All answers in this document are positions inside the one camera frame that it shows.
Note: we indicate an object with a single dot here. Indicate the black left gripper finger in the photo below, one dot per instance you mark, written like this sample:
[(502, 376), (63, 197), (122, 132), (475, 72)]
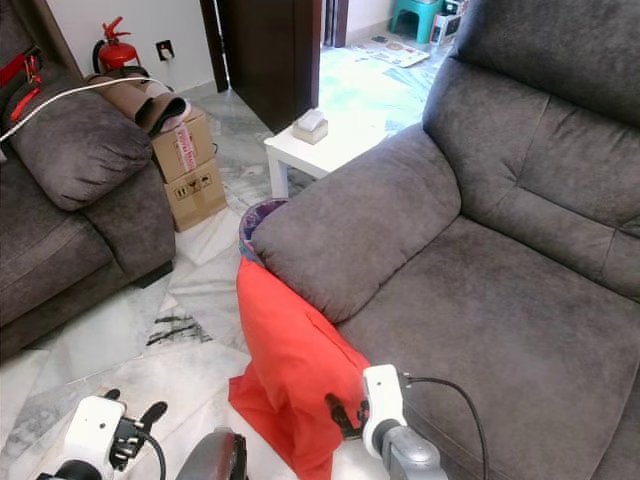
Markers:
[(111, 394), (153, 415)]

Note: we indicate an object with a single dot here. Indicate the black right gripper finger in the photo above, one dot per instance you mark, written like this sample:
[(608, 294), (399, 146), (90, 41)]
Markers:
[(340, 415)]

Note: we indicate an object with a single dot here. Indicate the grey sofa with round armrest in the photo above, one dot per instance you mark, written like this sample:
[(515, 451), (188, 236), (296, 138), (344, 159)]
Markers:
[(75, 150)]

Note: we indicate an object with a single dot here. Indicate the printed floor mat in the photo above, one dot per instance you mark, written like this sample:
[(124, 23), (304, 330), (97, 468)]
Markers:
[(390, 52)]

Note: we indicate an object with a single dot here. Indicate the grey robot leg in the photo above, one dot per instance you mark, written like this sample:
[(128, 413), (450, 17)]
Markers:
[(210, 455)]

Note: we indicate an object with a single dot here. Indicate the purple trash bin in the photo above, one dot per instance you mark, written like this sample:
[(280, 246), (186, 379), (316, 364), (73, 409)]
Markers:
[(250, 232)]

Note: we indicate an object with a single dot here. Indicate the cardboard box with printed symbols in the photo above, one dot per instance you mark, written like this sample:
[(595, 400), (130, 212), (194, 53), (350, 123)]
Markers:
[(198, 198)]

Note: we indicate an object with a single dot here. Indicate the cardboard box with red tape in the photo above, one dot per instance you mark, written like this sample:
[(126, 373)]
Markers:
[(185, 145)]

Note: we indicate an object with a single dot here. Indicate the white side table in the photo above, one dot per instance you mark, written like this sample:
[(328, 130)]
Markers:
[(310, 155)]

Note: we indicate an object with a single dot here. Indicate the beige tissue box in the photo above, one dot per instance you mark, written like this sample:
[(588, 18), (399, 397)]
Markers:
[(310, 127)]

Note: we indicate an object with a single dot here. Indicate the brown rolled mat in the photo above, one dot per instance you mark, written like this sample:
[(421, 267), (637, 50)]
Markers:
[(140, 100)]

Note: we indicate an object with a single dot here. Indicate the red black bag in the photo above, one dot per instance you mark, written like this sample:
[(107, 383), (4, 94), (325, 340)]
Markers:
[(22, 82)]

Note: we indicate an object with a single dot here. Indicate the red fire extinguisher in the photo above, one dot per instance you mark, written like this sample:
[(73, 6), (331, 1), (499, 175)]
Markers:
[(117, 52)]

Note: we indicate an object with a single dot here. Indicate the dark wooden door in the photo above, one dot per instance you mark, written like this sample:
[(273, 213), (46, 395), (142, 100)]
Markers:
[(270, 60)]

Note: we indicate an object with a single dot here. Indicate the teal plastic stool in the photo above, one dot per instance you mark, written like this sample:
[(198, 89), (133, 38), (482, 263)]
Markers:
[(417, 18)]

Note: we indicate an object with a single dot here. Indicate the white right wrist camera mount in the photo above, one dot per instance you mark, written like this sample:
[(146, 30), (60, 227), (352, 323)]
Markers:
[(384, 398)]

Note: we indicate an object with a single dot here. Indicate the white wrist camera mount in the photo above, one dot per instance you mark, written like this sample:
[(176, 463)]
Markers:
[(92, 435), (384, 398)]

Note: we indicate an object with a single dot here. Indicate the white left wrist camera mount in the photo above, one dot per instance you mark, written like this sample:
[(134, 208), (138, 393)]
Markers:
[(92, 435)]

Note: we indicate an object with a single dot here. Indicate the wall socket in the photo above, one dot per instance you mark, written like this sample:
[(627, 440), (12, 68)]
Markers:
[(164, 49)]

